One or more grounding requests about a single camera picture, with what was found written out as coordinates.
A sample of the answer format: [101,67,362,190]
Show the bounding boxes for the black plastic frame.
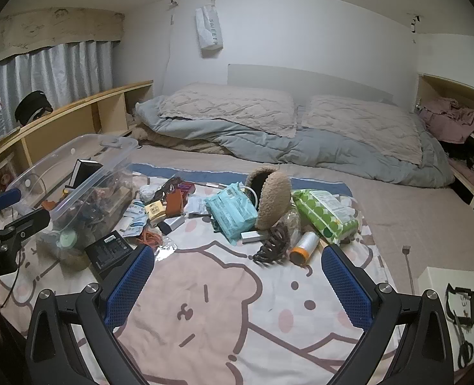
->
[446,283,474,327]

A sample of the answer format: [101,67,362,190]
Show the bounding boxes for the white headboard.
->
[227,63,394,107]

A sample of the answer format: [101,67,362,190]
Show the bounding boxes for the grey blue duvet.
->
[135,96,456,188]

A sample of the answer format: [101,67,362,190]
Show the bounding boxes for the dark patterned scrunchie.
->
[157,176,181,197]

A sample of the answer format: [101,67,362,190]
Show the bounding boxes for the green dotted wipes pack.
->
[291,189,360,245]

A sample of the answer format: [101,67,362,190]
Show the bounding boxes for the pile of pink clothes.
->
[417,96,474,145]

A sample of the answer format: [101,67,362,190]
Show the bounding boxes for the teal tissue pack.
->
[204,182,259,244]

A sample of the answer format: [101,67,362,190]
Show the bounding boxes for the clear bag of beaded rope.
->
[279,210,302,241]

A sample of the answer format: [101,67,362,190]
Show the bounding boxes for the wooden bedside shelf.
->
[0,80,154,217]

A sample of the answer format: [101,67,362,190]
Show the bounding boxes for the white cable loop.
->
[243,186,259,211]

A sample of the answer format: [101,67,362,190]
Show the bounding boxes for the crumpled white tissue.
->
[136,184,157,203]

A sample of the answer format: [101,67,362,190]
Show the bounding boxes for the beige plush toy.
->
[130,124,157,143]

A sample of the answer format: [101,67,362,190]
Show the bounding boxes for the brown hair claw clip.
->
[253,225,292,267]

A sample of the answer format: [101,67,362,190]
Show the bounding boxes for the black cardboard box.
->
[85,230,135,277]

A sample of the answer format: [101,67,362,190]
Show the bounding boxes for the silver and black power bank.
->
[157,217,185,234]

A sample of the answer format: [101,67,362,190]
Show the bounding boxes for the clear plastic storage bin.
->
[5,133,139,267]

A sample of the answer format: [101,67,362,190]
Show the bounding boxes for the small yellow box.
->
[145,201,167,222]

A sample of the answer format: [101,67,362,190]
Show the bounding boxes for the thin stick brush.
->
[401,246,416,295]

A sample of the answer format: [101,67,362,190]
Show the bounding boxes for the small silver box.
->
[241,230,270,244]

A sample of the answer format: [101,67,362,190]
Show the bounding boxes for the clear plastic wrapper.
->
[153,241,177,261]

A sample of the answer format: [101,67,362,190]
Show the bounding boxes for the cream side shelf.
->
[416,73,474,209]

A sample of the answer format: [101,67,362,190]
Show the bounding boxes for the black scissors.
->
[450,309,474,370]

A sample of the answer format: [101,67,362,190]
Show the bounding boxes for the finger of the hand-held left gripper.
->
[5,209,51,239]
[0,189,23,225]

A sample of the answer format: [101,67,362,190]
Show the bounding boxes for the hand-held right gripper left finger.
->
[25,244,156,385]

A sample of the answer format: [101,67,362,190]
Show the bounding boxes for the silver tube with orange cap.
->
[289,230,320,266]

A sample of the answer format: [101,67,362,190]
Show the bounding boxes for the beige printed valance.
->
[0,7,125,71]

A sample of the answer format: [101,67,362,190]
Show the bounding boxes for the white paper packet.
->
[185,196,209,219]

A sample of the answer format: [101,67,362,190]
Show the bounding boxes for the orange cable coil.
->
[135,228,165,247]

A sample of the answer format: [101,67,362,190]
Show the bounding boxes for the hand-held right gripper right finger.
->
[320,244,458,385]

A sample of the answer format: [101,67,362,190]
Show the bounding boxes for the grey curtain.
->
[0,40,115,145]

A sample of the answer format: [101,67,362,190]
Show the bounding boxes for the brown leather case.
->
[165,190,185,216]

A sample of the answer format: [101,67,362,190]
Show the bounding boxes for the black cable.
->
[0,249,23,309]

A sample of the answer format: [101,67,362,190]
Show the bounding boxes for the white hanging wall bag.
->
[196,5,224,51]

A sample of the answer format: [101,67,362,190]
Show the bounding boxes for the small black and white box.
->
[68,159,103,189]

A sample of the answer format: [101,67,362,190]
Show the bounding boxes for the beige quilted pillow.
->
[301,95,424,165]
[157,82,298,139]

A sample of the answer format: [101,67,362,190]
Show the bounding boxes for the thin white wall cable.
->
[162,8,175,97]

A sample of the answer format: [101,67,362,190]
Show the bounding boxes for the black visor cap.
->
[14,91,54,125]

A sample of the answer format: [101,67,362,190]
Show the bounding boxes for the pile of blue sachets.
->
[118,202,149,238]

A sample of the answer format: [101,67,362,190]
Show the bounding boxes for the printed cartoon blanket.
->
[0,162,406,385]

